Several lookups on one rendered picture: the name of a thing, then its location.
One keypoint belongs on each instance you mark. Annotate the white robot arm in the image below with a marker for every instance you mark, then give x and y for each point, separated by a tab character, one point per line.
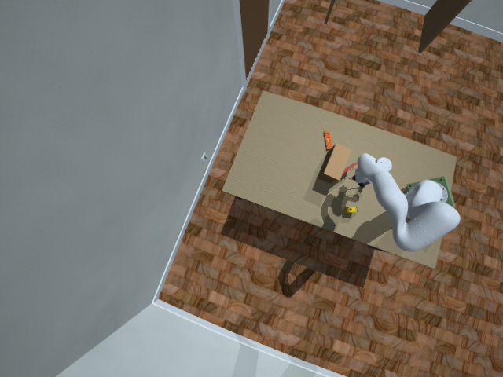
436	220

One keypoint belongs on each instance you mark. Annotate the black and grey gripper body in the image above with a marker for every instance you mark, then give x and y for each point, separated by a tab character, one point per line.
359	176

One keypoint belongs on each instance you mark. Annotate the dark brown wooden cabinet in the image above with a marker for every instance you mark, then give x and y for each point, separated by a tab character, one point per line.
334	164

